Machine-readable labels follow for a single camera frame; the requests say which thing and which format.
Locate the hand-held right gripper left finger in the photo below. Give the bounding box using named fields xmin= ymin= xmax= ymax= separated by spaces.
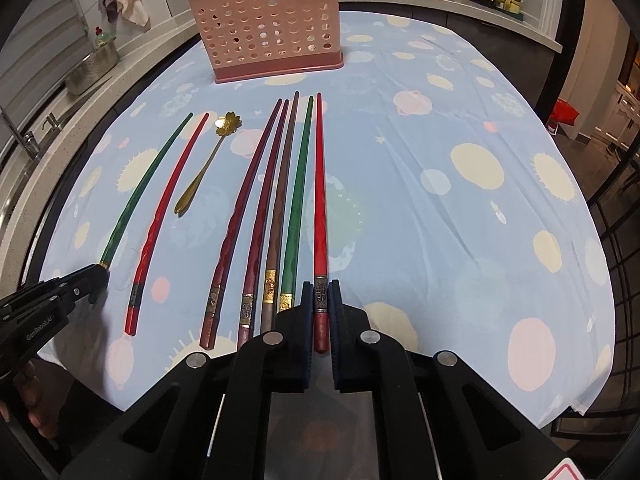
xmin=57 ymin=281 xmax=315 ymax=480

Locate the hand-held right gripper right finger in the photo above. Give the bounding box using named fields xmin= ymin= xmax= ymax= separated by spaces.
xmin=332 ymin=281 xmax=571 ymax=480

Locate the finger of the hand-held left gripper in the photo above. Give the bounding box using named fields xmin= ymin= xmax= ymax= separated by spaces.
xmin=0 ymin=262 xmax=109 ymax=311
xmin=30 ymin=280 xmax=108 ymax=322

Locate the green chopstick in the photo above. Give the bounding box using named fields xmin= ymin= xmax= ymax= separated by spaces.
xmin=99 ymin=112 xmax=194 ymax=270
xmin=278 ymin=95 xmax=315 ymax=313

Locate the dark red chopstick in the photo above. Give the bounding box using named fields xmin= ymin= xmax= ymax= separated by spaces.
xmin=199 ymin=99 xmax=284 ymax=351
xmin=236 ymin=99 xmax=291 ymax=351

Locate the gold flower spoon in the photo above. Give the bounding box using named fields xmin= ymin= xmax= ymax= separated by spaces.
xmin=173 ymin=111 xmax=242 ymax=216

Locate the pink perforated utensil holder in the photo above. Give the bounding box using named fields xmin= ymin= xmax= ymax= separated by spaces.
xmin=188 ymin=0 xmax=346 ymax=85

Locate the person's left hand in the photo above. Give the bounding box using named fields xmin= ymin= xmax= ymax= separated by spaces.
xmin=0 ymin=360 xmax=63 ymax=443

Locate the metal faucet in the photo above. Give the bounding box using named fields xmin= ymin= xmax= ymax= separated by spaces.
xmin=0 ymin=107 xmax=58 ymax=162

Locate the blue printed tablecloth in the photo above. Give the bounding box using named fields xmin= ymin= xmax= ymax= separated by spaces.
xmin=37 ymin=10 xmax=616 ymax=416

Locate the metal colander basket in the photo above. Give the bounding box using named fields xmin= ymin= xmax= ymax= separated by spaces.
xmin=65 ymin=40 xmax=122 ymax=97

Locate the green dish soap bottle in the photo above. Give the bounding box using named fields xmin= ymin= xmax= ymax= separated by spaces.
xmin=94 ymin=25 xmax=117 ymax=52

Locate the black metal chair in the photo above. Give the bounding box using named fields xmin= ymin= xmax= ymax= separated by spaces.
xmin=586 ymin=150 xmax=640 ymax=391

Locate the red bag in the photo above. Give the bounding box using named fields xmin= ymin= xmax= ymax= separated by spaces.
xmin=546 ymin=99 xmax=582 ymax=134

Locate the white cabinet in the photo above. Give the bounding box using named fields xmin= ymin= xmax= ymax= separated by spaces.
xmin=590 ymin=82 xmax=640 ymax=153

